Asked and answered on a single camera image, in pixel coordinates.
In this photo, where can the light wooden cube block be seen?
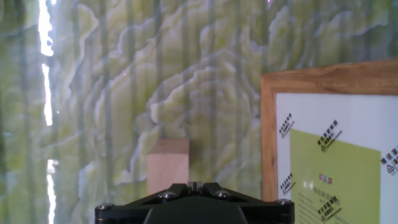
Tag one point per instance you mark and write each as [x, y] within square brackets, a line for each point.
[168, 165]

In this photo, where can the wooden picture frame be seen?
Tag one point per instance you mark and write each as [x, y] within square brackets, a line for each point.
[269, 140]

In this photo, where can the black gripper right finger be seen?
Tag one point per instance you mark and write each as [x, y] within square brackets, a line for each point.
[267, 213]

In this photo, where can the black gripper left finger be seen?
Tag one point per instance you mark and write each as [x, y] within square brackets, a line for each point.
[124, 213]

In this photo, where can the green marble pattern mat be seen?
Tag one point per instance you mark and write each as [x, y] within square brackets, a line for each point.
[124, 93]

